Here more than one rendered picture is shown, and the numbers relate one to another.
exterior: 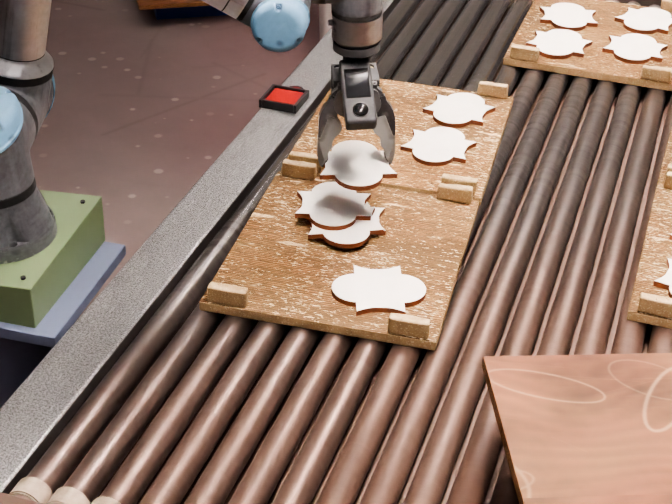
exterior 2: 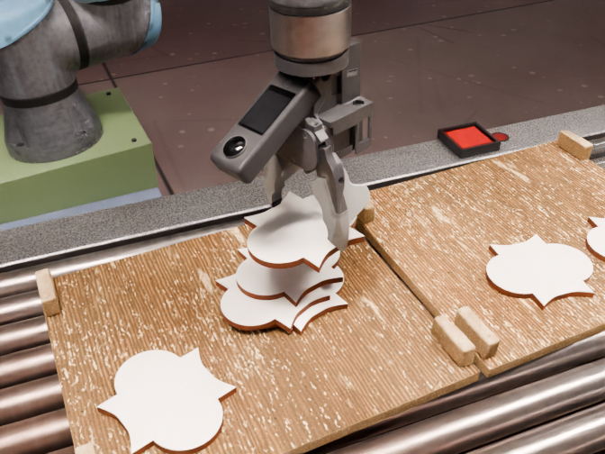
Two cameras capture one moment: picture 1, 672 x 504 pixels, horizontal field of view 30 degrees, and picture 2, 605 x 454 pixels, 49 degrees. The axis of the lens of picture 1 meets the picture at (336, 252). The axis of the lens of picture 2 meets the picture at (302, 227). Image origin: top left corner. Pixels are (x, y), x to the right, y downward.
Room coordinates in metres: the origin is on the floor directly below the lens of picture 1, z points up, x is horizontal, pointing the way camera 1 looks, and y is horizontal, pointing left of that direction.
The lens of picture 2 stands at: (1.37, -0.48, 1.49)
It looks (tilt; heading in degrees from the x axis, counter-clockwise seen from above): 38 degrees down; 52
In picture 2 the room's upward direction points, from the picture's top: straight up
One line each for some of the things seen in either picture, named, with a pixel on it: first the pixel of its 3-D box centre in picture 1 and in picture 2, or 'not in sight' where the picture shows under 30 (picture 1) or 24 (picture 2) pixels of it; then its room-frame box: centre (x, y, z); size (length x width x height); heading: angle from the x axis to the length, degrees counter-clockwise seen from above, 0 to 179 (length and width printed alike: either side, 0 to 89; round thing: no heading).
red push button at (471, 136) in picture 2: (284, 99); (468, 140); (2.19, 0.11, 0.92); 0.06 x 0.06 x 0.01; 73
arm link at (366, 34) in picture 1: (354, 27); (308, 26); (1.74, -0.02, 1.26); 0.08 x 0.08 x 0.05
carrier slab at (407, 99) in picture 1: (403, 133); (530, 233); (2.05, -0.12, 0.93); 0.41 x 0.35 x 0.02; 167
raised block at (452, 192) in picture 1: (455, 192); (453, 340); (1.80, -0.19, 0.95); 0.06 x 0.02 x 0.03; 77
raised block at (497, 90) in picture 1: (492, 89); not in sight; (2.21, -0.29, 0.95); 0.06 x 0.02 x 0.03; 77
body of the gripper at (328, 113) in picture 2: (355, 74); (318, 104); (1.75, -0.02, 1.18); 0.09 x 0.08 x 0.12; 5
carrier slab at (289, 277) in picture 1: (348, 251); (242, 328); (1.64, -0.02, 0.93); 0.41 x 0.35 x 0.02; 167
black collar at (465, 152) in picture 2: (284, 98); (468, 140); (2.19, 0.11, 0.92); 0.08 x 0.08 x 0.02; 73
